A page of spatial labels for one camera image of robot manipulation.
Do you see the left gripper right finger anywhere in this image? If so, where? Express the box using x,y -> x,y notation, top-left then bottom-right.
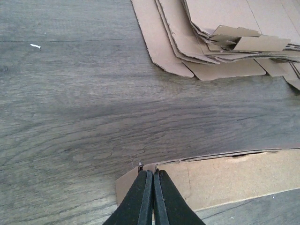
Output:
153,169 -> 204,225

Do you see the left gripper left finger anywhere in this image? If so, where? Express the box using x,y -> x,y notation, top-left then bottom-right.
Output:
104,170 -> 153,225

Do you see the brown cardboard box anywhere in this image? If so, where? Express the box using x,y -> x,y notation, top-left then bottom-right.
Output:
115,148 -> 300,211

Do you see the stack of flat cardboard sheets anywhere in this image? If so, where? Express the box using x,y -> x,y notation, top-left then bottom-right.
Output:
132,0 -> 300,88

